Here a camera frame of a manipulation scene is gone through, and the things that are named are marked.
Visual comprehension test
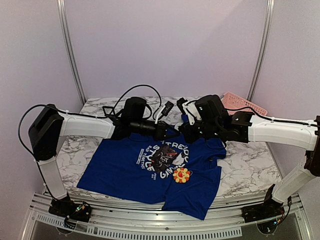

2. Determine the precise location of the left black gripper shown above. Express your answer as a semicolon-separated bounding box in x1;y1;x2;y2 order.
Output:
130;118;181;142

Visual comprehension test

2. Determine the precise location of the blue printed t-shirt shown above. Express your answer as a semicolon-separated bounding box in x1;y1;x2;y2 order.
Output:
77;133;227;220

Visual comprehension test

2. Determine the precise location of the orange yellow flower brooch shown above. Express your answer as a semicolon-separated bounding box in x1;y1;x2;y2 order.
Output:
172;167;192;184

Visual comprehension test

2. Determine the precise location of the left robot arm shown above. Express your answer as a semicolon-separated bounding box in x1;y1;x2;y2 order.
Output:
28;97;179;217

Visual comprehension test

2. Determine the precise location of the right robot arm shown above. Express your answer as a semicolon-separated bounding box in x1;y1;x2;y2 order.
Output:
177;95;320;218

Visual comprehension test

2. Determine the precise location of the black brooch display box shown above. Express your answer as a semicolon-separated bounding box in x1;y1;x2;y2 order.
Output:
102;105;115;118

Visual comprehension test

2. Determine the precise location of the pink plastic basket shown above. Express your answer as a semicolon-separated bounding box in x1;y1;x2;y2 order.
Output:
221;92;268;116

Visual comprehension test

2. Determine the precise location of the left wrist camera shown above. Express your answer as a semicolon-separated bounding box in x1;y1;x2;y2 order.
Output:
154;101;174;124

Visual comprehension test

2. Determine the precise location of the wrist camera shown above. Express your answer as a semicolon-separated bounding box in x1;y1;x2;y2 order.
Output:
176;97;202;125
154;101;174;124

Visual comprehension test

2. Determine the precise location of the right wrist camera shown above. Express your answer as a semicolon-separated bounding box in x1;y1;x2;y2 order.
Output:
176;97;202;125

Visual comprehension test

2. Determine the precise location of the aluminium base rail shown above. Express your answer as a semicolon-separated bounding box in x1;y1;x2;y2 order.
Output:
20;193;313;240

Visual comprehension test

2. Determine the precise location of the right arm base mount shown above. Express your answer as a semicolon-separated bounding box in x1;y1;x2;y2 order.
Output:
241;199;285;223

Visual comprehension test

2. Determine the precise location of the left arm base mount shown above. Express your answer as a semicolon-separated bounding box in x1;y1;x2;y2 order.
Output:
48;199;92;223

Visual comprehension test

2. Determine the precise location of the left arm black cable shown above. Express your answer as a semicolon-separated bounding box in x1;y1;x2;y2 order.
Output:
17;84;163;196

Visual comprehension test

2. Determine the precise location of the right aluminium frame post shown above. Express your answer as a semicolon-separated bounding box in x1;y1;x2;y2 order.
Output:
246;0;275;102

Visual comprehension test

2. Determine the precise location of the aluminium frame post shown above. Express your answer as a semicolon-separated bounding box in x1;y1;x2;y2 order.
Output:
56;0;87;105
246;0;275;102

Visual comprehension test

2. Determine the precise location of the left aluminium frame post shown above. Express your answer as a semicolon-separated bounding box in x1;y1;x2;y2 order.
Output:
56;0;87;105

